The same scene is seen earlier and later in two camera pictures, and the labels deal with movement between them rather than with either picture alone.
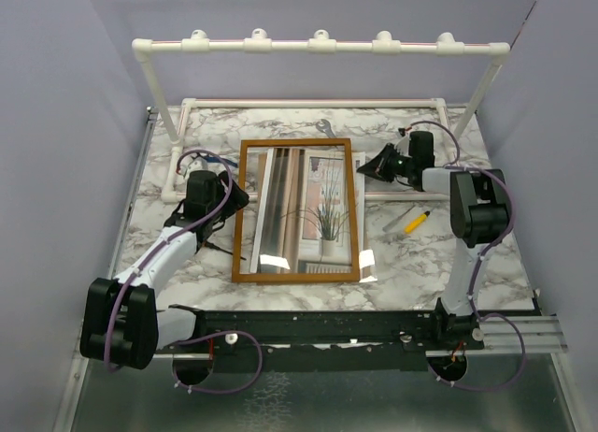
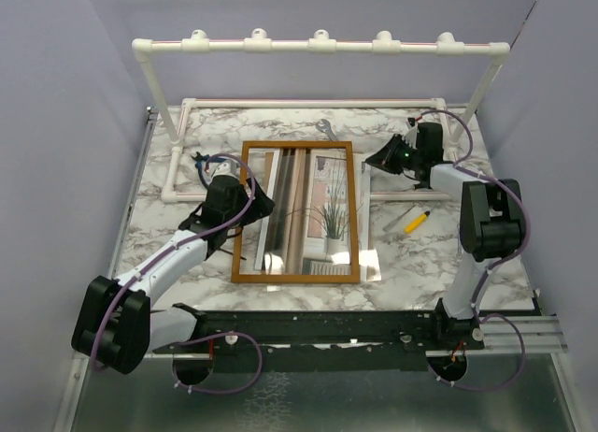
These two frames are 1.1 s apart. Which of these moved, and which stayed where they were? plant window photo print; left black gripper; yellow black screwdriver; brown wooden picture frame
Moved: left black gripper
Stayed: yellow black screwdriver; brown wooden picture frame; plant window photo print
